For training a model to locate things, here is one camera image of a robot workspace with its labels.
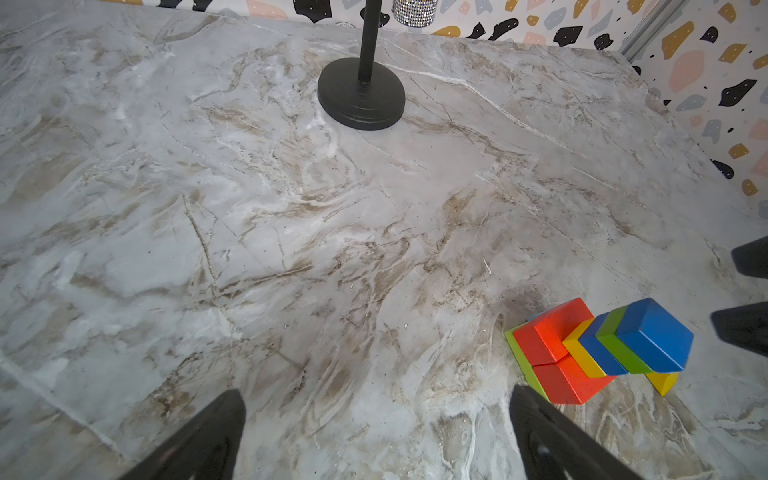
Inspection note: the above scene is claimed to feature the black round microphone stand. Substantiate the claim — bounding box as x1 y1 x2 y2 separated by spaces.
317 0 406 131

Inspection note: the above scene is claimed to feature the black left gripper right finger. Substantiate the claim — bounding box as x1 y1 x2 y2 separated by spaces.
509 385 639 479

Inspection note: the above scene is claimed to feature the small blue wood cube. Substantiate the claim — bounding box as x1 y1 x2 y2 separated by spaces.
579 313 628 376

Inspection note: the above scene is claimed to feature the small green wood cube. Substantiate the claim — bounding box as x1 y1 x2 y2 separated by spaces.
596 306 652 374

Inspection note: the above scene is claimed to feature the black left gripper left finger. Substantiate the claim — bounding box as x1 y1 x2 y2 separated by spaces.
121 389 246 480

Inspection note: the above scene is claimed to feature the red rectangular wood block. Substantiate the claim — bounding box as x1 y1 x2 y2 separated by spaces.
533 356 616 405

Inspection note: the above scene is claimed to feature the small yellow wood cube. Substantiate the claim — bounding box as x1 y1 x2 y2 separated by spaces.
563 318 607 378

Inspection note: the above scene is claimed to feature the right corner aluminium post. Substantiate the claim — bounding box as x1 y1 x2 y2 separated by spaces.
620 0 685 62

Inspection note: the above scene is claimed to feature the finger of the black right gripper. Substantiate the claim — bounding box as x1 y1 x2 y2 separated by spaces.
731 236 768 279
711 301 768 357

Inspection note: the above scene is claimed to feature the lime green long wood block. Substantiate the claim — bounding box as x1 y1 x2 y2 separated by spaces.
504 325 549 400

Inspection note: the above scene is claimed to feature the yellow rectangular wood block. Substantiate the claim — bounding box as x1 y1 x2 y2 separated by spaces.
645 372 680 396

